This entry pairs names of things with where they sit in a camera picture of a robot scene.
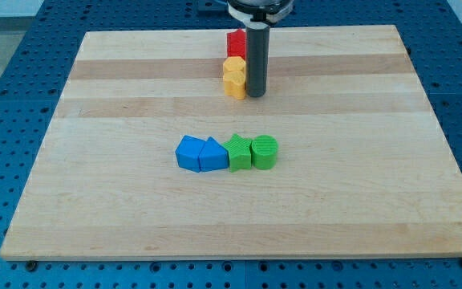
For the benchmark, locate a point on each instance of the wooden board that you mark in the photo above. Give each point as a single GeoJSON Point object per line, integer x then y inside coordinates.
{"type": "Point", "coordinates": [363, 167]}

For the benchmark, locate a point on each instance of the yellow hexagon block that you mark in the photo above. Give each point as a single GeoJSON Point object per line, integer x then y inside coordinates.
{"type": "Point", "coordinates": [234, 63]}

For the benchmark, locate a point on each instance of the green star block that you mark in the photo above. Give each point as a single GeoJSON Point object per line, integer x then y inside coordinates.
{"type": "Point", "coordinates": [239, 152]}

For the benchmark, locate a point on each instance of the red block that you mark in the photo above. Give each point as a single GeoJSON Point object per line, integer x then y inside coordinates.
{"type": "Point", "coordinates": [236, 43]}

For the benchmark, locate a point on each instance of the yellow heart block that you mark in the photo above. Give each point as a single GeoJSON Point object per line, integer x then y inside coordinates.
{"type": "Point", "coordinates": [234, 84]}

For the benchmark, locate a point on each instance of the blue triangle block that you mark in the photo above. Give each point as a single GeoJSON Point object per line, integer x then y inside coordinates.
{"type": "Point", "coordinates": [213, 156]}

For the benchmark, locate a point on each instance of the blue pentagon block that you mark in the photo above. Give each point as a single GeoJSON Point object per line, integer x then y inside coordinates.
{"type": "Point", "coordinates": [188, 151]}

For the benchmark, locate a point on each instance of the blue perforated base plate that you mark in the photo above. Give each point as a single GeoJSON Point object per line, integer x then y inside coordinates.
{"type": "Point", "coordinates": [35, 76]}

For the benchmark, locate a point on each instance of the green cylinder block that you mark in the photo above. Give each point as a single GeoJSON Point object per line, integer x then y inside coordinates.
{"type": "Point", "coordinates": [264, 152]}

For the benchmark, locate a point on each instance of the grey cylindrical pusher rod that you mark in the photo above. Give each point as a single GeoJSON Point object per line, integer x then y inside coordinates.
{"type": "Point", "coordinates": [257, 51]}

